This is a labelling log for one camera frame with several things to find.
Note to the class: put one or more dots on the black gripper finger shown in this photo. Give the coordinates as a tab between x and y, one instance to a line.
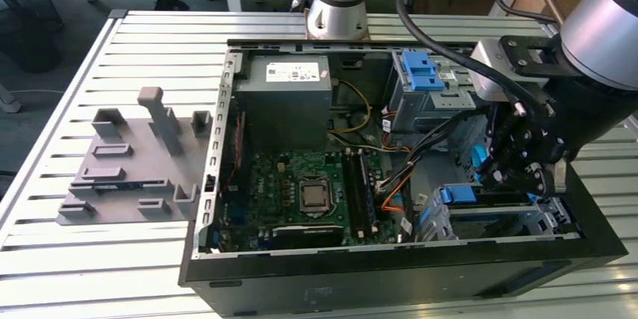
541	147
503	139

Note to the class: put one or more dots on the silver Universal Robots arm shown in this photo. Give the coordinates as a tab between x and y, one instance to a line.
598	16

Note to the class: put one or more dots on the metal disk bay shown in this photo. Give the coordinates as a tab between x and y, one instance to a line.
498	214

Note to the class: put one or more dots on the metal optical drive cage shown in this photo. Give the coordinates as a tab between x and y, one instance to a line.
438	106

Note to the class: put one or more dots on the blue plastic latch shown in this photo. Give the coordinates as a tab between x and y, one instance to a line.
423	72

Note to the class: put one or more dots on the black RAM slot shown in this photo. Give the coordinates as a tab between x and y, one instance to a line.
367	195
352	192

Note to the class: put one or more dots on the CPU socket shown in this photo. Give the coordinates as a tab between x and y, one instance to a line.
315	178

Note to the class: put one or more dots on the silver CPU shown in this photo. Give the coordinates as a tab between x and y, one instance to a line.
315	195

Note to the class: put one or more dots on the grey power supply unit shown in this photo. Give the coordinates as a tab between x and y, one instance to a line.
284	117

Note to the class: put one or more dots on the black graphics card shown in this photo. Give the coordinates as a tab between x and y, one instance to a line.
306	235

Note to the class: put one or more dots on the green motherboard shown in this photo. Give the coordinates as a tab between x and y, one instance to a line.
279	199

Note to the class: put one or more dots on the black PC case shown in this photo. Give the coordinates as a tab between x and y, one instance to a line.
348	285

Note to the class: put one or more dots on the grey parts rack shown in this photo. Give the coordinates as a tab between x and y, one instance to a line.
139	169

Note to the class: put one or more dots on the white desk foot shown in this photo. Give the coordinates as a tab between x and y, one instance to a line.
9	104

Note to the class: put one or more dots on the black mesh bin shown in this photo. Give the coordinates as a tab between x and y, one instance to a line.
29	27

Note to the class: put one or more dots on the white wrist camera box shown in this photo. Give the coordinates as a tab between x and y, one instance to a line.
490	72

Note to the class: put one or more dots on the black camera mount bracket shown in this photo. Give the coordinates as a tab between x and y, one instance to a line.
513	44

